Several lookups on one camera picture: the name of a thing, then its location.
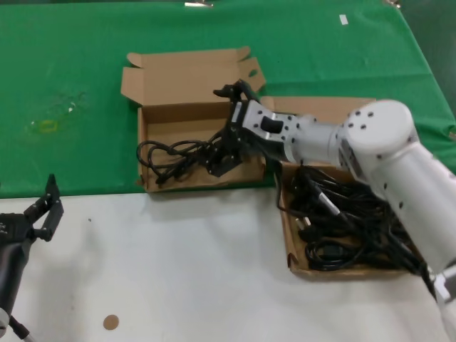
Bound black power cable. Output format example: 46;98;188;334
135;130;232;186

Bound green table cloth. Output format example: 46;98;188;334
0;0;456;199

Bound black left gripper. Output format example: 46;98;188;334
0;173;66;311

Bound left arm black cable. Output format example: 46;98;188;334
9;313;35;342

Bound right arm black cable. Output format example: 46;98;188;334
272;158;437;296

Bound cardboard box with creased wall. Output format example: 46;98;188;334
120;46;267;193

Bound cardboard box with smooth walls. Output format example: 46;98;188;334
259;95;423;282

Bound pile of black power cables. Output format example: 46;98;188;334
284;163;428;275

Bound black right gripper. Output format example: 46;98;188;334
206;80;259;177

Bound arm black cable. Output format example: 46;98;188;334
272;158;437;296
9;313;35;342

